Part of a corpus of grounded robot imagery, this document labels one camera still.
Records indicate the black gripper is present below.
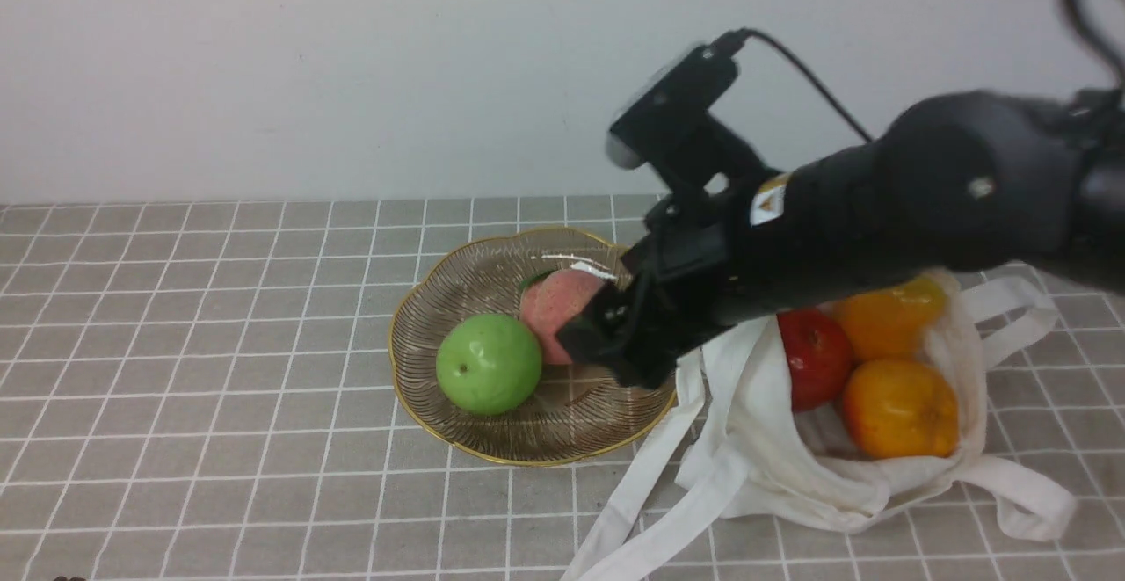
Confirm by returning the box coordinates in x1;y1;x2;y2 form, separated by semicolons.
555;195;748;390

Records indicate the green apple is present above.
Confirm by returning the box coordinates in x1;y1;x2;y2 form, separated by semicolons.
435;314;543;415

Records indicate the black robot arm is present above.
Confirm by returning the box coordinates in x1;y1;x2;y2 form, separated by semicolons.
558;90;1122;388

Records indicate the white cloth bag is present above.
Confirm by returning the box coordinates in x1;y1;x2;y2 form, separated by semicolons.
563;270;1077;580

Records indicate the upper orange fruit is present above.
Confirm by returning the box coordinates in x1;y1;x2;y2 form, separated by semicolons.
831;276;948;363

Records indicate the orange fruit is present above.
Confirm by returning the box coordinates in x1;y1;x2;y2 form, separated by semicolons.
831;276;948;363
840;359;960;461

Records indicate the lower orange fruit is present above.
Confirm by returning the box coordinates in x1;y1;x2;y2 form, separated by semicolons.
840;359;960;461

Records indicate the pink peach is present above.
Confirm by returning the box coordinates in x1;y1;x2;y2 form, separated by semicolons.
519;268;606;366

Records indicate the red apple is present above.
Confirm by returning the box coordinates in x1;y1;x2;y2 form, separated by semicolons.
777;309;854;413

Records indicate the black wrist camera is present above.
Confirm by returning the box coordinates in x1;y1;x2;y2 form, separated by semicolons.
604;43;739;190

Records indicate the black camera cable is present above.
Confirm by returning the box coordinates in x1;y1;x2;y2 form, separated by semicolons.
712;27;875;144

